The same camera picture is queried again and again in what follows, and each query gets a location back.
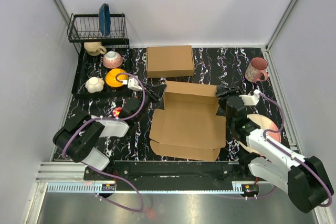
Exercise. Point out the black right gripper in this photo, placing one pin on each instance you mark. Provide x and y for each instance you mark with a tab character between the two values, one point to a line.
221	93

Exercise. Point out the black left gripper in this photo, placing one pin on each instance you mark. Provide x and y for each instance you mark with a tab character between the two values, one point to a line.
156	92

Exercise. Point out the brown cardboard box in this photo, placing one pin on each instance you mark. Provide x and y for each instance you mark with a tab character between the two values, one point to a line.
169	61
188	126

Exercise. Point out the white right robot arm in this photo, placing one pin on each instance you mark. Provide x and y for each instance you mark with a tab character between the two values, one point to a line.
303	179

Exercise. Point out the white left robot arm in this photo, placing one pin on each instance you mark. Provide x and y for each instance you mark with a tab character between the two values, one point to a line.
78	137

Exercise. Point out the closed brown cardboard box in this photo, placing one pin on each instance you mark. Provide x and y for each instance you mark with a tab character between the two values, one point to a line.
169	61

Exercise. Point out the pink sunflower plush toy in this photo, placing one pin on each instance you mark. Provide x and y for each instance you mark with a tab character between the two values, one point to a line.
116	111

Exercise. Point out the pink patterned mug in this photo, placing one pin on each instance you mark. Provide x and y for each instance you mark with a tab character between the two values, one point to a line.
256	70

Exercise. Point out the orange yellow ribbed bowl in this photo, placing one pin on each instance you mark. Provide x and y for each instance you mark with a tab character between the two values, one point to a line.
116	78

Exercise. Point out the cream pink floral plate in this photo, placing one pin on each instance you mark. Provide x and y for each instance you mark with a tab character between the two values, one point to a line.
265	123

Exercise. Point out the pink patterned bowl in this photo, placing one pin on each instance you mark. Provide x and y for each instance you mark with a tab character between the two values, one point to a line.
112	59

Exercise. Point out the white flower-shaped cup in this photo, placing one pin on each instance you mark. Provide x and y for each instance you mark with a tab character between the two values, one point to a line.
94	84

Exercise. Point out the cream ceramic mug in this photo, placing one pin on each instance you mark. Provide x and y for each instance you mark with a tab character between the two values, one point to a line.
94	48

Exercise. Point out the blue plate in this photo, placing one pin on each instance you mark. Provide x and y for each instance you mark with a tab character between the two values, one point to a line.
104	19

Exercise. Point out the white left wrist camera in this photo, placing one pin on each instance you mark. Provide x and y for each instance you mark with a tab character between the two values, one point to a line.
132	84

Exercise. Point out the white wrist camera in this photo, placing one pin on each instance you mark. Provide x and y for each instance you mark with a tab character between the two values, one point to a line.
132	84
251	99

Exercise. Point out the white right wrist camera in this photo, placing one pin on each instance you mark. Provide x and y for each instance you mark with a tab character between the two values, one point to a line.
251	99

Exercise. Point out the black wire dish rack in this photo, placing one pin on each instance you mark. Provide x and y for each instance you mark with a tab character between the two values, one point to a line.
86	30

